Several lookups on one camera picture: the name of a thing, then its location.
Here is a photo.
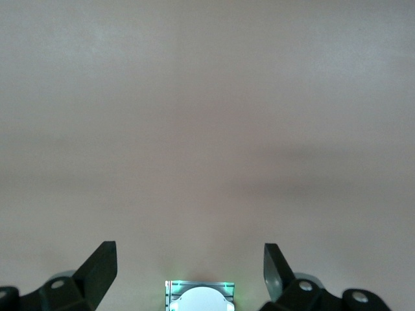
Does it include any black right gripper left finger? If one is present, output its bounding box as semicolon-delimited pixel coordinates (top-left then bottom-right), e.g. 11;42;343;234
0;240;117;311

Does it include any brown table cover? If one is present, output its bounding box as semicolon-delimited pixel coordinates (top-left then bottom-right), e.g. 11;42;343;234
0;0;415;311

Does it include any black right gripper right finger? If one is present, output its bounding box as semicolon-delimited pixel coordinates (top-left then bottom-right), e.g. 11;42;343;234
263;243;394;311

